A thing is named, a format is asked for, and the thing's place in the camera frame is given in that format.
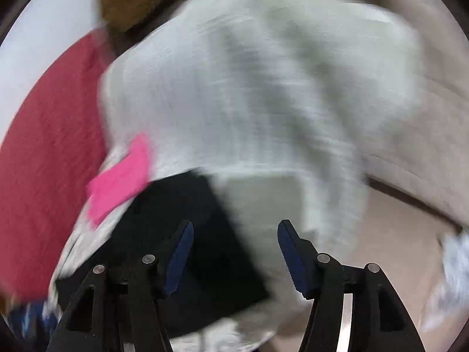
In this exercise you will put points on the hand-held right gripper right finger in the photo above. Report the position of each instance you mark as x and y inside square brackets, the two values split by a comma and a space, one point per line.
[293, 260]

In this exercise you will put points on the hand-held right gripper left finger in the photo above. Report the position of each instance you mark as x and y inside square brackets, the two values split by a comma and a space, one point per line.
[178, 260]

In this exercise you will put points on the black pants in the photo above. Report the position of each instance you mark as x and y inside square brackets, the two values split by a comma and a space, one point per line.
[216, 264]

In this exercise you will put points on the pink cloth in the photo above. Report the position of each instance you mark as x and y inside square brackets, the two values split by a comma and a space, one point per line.
[121, 183]

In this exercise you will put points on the crumpled white paper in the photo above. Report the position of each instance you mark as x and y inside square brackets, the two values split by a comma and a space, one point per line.
[450, 264]

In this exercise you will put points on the blue patterned cloth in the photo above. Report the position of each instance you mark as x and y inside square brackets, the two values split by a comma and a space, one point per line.
[29, 319]

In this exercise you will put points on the red fuzzy blanket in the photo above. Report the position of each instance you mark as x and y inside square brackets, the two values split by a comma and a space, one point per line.
[47, 154]

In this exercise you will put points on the white striped bedsheet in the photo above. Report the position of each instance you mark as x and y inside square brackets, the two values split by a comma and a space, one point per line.
[238, 99]

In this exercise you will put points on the beige cloth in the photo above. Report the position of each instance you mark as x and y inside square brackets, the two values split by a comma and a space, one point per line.
[421, 146]

